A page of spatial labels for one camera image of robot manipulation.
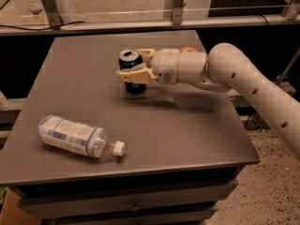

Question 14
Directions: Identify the red apple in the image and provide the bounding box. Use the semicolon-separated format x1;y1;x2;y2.
180;47;198;53

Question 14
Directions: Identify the metal drawer knob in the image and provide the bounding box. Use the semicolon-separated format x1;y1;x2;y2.
130;204;141;212

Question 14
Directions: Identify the grey drawer cabinet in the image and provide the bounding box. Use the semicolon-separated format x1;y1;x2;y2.
0;31;259;225

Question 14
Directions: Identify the clear plastic water bottle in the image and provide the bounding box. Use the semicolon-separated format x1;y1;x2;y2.
37;115;127;158

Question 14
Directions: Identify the blue pepsi can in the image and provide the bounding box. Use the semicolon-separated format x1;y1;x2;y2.
119;49;146;94

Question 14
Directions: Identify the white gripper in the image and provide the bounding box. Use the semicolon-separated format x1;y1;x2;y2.
116;49;180;85

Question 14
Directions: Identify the right metal bracket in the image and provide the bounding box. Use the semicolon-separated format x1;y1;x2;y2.
172;0;184;25

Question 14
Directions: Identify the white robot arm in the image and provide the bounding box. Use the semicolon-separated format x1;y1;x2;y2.
116;43;300;158

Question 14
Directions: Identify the metal bracket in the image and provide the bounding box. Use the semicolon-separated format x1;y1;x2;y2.
172;0;184;25
41;0;61;30

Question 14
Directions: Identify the left metal bracket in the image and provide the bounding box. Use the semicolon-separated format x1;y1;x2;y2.
41;0;61;30

